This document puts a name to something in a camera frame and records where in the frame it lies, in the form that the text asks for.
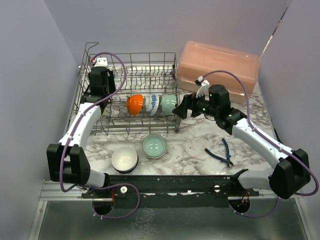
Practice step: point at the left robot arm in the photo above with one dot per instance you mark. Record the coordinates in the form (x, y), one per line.
(67, 161)

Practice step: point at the grey wire dish rack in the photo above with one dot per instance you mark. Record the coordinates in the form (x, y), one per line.
(150, 76)

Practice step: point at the celadon green bowl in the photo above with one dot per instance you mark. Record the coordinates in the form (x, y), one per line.
(168, 103)

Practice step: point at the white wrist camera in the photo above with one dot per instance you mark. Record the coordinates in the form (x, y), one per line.
(203, 86)
(100, 62)

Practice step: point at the white round bowl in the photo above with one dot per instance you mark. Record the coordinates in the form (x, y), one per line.
(134, 104)

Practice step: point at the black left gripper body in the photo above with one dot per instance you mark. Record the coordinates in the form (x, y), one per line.
(107, 92)

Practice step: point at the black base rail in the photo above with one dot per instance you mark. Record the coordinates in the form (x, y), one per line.
(170, 191)

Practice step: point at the blue floral bowl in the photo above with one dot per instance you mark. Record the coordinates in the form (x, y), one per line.
(151, 104)

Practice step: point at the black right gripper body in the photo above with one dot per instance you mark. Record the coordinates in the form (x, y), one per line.
(201, 105)

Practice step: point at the grey bowl under yellow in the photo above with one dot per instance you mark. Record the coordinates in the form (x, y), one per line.
(125, 159)

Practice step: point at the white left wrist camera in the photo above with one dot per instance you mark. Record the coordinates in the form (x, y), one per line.
(100, 62)

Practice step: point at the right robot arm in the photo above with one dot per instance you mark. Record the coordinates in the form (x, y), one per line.
(289, 167)

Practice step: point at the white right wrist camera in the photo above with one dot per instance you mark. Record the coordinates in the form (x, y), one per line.
(203, 86)

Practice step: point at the orange-tipped screwdriver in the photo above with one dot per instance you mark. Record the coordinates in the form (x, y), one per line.
(276, 135)

